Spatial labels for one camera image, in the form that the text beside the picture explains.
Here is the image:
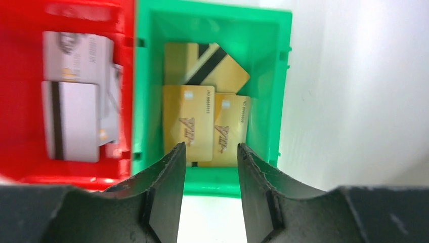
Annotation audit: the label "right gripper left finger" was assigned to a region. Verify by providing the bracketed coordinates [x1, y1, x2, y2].
[1, 143, 186, 242]

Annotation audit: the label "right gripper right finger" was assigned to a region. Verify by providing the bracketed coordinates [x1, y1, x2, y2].
[237, 143, 428, 242]

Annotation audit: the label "gold cards in green bin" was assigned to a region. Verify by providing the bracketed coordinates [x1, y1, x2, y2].
[162, 43, 251, 167]

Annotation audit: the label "white cards in red bin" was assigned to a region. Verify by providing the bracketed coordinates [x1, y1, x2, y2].
[41, 31, 121, 163]

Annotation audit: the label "red plastic bin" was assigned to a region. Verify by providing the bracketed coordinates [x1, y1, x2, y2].
[1, 1, 135, 190]

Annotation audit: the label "green plastic bin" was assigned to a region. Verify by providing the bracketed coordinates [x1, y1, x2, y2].
[132, 0, 293, 198]

